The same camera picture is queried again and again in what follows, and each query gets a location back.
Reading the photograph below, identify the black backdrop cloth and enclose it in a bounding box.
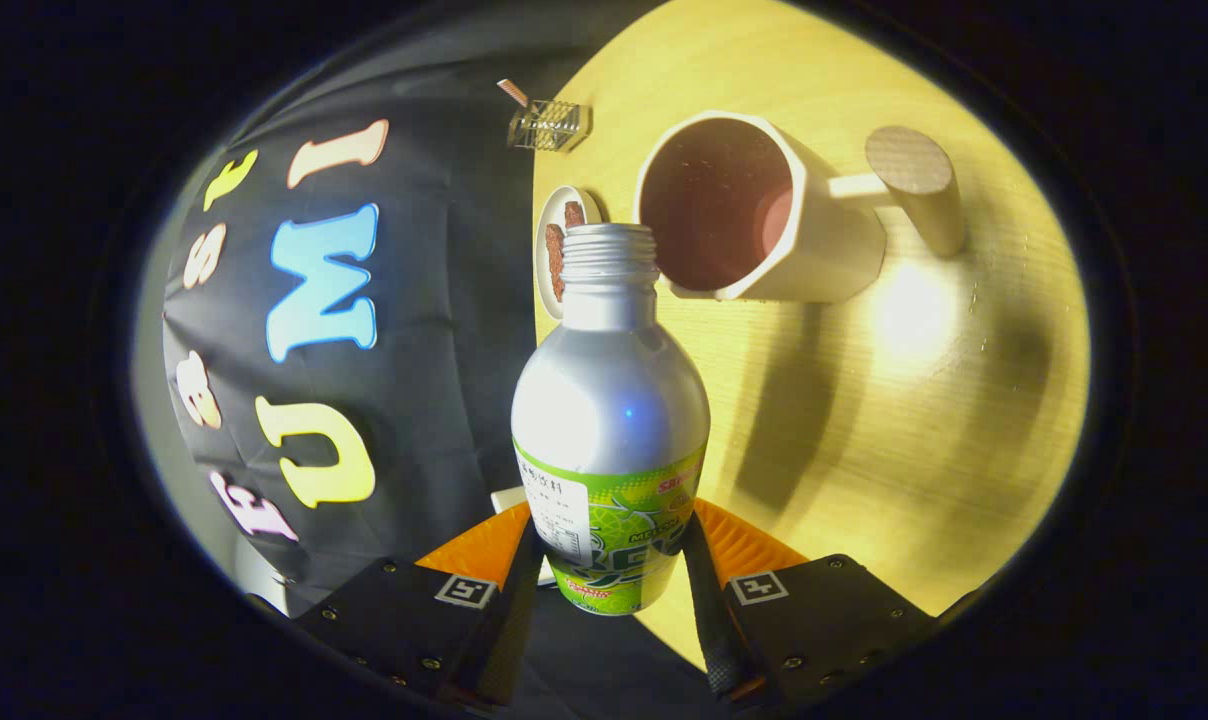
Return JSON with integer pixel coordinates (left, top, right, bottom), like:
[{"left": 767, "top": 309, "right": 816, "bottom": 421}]
[{"left": 161, "top": 10, "right": 725, "bottom": 720}]

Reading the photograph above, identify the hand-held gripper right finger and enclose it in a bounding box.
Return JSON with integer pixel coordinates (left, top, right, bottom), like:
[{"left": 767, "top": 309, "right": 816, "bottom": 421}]
[{"left": 682, "top": 498, "right": 940, "bottom": 713}]

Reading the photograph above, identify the beige cup with handle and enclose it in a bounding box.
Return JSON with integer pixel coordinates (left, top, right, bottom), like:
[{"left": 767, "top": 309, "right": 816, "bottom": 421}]
[{"left": 634, "top": 110, "right": 967, "bottom": 304}]

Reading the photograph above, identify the white oval plate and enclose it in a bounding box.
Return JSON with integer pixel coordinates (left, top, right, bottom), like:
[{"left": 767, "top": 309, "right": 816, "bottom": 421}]
[{"left": 535, "top": 185, "right": 605, "bottom": 321}]

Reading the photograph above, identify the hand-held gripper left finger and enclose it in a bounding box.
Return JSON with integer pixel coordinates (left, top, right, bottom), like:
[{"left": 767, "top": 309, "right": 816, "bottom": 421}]
[{"left": 249, "top": 500, "right": 545, "bottom": 713}]

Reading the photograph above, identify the wooden table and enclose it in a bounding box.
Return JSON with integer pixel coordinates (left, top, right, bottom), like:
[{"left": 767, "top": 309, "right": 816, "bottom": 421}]
[{"left": 532, "top": 0, "right": 1093, "bottom": 673}]

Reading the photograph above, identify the wire mesh holder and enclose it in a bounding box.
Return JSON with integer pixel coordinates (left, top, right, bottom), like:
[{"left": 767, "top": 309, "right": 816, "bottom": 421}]
[{"left": 507, "top": 98, "right": 593, "bottom": 153}]

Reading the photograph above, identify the silver green juice bottle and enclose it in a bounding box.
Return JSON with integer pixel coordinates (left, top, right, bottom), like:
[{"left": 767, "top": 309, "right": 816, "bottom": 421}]
[{"left": 511, "top": 223, "right": 712, "bottom": 617}]

